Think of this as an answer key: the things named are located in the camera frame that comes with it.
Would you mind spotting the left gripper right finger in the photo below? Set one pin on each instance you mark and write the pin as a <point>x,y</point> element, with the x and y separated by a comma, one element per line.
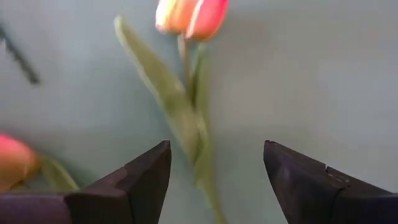
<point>326,199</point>

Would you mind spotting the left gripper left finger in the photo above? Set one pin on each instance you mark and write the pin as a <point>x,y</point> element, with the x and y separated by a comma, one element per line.
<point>124,199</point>

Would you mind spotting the pink tulip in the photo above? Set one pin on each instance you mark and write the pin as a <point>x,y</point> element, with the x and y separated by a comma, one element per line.
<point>186,118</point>
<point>15,158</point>

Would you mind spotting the teal table mat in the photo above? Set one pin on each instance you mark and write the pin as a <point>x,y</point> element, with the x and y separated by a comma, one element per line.
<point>311,77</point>

